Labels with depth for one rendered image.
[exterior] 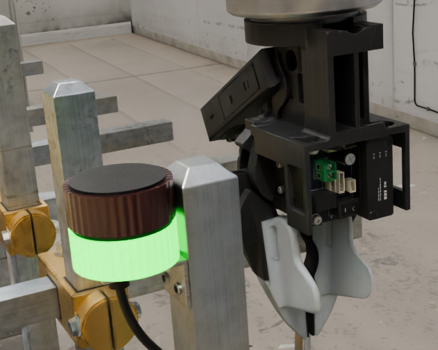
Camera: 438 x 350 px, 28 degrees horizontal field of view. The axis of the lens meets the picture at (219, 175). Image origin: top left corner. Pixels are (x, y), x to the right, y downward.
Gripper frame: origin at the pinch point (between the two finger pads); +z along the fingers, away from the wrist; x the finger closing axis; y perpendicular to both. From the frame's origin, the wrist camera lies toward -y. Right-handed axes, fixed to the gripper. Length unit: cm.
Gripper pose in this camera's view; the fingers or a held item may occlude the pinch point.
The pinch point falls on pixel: (302, 313)
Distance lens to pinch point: 59.3
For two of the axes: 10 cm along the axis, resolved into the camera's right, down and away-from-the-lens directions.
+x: 8.9, -1.9, 4.1
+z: 0.7, 9.5, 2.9
